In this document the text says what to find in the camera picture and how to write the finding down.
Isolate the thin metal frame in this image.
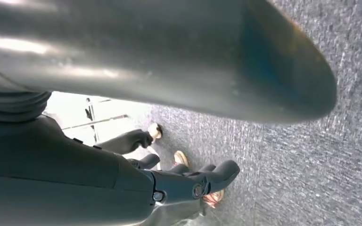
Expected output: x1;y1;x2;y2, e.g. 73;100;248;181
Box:
61;97;129;144

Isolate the person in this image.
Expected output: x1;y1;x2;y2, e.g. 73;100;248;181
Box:
97;123;164;156
140;150;225;226

